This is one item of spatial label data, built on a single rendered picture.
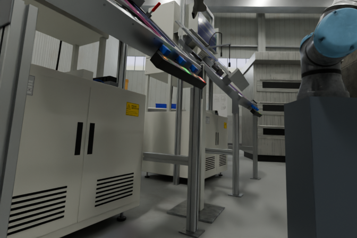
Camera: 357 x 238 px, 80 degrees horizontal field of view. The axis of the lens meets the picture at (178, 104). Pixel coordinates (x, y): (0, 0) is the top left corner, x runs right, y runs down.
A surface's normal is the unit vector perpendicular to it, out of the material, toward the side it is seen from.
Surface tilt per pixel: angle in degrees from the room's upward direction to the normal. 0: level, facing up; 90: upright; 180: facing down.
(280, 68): 90
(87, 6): 136
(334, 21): 97
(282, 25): 90
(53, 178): 90
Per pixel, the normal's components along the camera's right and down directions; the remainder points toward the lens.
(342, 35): -0.36, -0.02
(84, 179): 0.87, -0.04
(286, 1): -0.05, -0.14
